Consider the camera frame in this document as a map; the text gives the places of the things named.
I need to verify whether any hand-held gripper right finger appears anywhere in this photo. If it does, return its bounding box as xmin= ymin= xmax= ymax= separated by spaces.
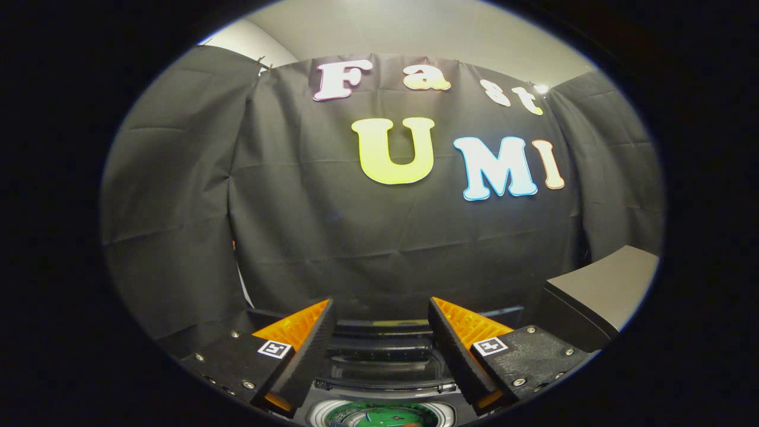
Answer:
xmin=428 ymin=296 xmax=594 ymax=417

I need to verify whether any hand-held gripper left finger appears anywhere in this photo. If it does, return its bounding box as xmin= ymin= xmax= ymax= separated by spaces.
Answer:
xmin=180 ymin=298 xmax=338 ymax=417

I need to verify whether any green polo shirt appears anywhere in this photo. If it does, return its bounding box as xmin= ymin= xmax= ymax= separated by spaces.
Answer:
xmin=326 ymin=403 xmax=425 ymax=427

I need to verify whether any black backdrop cloth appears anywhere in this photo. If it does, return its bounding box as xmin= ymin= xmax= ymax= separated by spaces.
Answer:
xmin=100 ymin=44 xmax=664 ymax=356

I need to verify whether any grey cabinet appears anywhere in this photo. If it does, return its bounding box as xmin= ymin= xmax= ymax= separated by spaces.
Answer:
xmin=537 ymin=245 xmax=660 ymax=354

